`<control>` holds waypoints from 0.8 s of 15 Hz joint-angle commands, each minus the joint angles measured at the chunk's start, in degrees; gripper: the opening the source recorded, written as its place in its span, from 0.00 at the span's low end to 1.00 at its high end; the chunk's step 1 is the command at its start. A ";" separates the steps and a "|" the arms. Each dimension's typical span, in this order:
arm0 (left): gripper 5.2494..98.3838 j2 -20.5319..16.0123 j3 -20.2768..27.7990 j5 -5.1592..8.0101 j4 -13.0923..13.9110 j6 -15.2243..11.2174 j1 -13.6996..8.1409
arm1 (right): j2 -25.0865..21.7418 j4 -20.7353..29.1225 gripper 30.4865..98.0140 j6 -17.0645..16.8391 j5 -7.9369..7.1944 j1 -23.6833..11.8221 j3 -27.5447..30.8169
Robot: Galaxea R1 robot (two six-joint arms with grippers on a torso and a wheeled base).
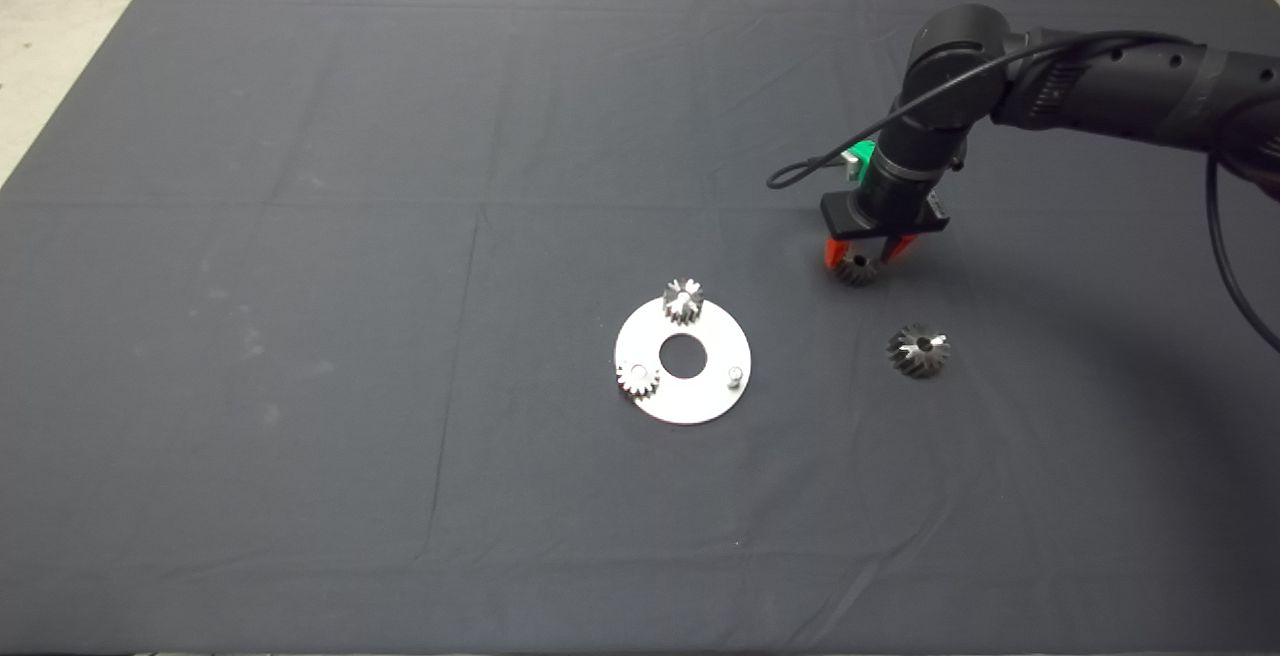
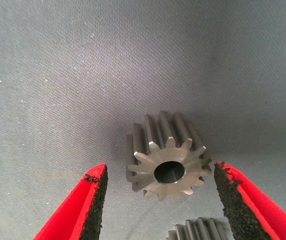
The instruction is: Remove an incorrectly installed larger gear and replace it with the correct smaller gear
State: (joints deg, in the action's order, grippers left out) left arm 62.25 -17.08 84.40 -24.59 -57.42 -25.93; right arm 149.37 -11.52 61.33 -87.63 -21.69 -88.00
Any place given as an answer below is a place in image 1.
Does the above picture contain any round metal plate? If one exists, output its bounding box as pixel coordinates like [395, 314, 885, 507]
[614, 296, 753, 427]

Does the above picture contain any black camera cable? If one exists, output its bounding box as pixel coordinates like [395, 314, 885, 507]
[766, 31, 1280, 355]

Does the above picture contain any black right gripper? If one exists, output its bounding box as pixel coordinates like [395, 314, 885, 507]
[820, 186, 951, 269]

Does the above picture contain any large steel gear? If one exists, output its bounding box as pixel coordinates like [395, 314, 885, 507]
[887, 324, 952, 379]

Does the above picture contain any dark grey table cloth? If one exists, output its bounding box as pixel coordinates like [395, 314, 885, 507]
[0, 0, 1280, 656]

